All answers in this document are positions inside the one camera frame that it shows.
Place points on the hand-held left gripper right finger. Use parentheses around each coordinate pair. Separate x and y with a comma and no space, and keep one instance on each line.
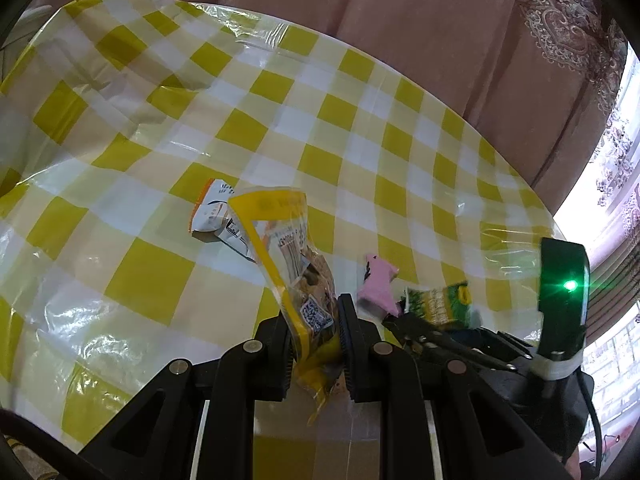
(350,355)

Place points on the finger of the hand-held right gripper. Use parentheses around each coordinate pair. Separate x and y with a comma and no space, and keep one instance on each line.
(415,327)
(472,357)

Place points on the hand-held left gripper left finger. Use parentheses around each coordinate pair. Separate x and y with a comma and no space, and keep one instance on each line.
(275,360)

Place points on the green snack packet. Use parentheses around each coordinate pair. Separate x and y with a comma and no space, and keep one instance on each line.
(440,305)

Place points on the yellow tofu snack packet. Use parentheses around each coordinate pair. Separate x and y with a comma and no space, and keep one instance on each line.
(300,280)

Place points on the pink snack packet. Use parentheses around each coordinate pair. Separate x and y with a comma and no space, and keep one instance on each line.
(377,280)

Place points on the window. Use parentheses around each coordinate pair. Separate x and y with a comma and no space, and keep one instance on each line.
(617,385)

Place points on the brown cardboard box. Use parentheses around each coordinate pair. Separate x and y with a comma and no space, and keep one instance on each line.
(320,455)

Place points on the sheer white lace curtain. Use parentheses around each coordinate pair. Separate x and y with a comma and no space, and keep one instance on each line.
(615,160)

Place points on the yellow checkered tablecloth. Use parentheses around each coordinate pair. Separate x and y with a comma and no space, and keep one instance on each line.
(150,270)

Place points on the white snack packet orange corner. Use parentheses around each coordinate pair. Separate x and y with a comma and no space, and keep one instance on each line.
(212,207)

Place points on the pink patterned curtain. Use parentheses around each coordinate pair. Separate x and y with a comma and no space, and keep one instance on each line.
(400,35)

